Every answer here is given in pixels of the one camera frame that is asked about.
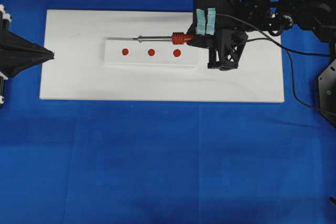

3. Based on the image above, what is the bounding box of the red handled soldering iron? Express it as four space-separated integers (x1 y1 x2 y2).
106 32 196 45

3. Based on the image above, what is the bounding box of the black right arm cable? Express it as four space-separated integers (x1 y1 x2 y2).
215 13 336 116

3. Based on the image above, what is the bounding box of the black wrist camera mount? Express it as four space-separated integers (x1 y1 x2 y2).
207 29 248 71

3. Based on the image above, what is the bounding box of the white foam board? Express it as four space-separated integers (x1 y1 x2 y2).
40 9 285 103

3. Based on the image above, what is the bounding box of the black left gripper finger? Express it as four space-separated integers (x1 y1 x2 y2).
1 53 54 78
1 29 54 54

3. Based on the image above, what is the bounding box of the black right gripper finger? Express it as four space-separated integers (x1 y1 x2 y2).
187 26 216 48

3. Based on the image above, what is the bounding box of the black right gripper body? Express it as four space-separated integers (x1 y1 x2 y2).
193 0 243 35

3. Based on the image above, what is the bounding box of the black aluminium frame rail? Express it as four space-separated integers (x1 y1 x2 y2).
317 0 336 127

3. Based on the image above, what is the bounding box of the blue table mat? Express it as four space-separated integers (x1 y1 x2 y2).
0 0 336 224

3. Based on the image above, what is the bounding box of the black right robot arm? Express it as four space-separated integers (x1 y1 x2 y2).
187 0 335 52

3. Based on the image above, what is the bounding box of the white strip with red marks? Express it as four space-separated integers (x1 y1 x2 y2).
104 37 198 68

